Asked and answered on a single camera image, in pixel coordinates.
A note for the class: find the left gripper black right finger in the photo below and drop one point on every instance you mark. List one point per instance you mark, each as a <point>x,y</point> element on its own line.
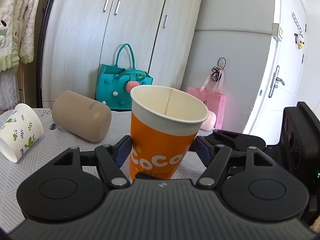
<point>215,158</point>

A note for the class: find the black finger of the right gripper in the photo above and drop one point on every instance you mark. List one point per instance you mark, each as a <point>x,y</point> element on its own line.
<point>237,141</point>

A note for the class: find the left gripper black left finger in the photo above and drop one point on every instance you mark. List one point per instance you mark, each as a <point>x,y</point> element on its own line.
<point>110,159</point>

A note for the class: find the orange paper cup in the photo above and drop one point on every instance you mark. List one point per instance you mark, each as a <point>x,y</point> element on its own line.
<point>164,123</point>

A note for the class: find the beige cylindrical cup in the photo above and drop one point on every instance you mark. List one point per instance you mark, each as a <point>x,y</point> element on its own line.
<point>82,116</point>

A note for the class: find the white floral paper cup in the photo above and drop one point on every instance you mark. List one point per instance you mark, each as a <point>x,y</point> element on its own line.
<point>19,132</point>

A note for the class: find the pink paper gift bag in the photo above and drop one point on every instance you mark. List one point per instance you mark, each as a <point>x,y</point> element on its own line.
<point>210,94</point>

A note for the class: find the white patterned tablecloth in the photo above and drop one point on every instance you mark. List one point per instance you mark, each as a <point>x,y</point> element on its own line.
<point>54,141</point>

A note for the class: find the white door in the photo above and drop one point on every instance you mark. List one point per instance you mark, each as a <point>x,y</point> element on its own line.
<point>268,122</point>

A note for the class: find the teal felt handbag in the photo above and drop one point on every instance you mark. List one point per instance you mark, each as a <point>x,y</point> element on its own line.
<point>114,84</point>

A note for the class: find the penguin door ornament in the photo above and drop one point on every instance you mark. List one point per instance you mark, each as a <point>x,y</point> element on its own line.
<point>299,35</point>

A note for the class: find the white wooden wardrobe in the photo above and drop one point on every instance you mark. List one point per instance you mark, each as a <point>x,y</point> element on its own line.
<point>84,34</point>

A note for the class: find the black clothes rack pole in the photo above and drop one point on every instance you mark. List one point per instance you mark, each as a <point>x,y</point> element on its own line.
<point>47,7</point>

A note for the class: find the white fluffy robe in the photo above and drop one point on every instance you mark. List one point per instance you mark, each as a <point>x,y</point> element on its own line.
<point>17,45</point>

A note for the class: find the silver door handle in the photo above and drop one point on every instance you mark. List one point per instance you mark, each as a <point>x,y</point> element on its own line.
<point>275,81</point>

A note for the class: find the wall light switch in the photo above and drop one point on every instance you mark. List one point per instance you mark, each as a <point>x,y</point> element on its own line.
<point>277,32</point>

